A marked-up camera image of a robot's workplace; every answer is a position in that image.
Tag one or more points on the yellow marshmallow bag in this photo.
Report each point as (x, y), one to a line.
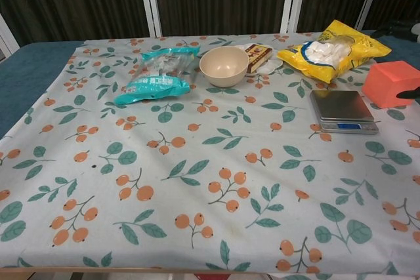
(297, 57)

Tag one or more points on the small red gold box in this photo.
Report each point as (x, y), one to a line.
(259, 55)

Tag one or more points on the white flower-shaped plate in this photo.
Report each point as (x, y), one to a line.
(269, 65)

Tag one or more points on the orange cube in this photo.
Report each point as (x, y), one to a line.
(382, 85)

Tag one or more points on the silver digital scale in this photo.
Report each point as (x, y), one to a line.
(341, 104)

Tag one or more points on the teal snack bag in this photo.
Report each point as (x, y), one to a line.
(154, 84)

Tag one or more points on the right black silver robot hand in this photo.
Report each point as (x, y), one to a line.
(410, 93)

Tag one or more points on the beige round bowl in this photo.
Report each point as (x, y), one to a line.
(223, 71)

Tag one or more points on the floral leaf print tablecloth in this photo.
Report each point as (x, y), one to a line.
(210, 162)

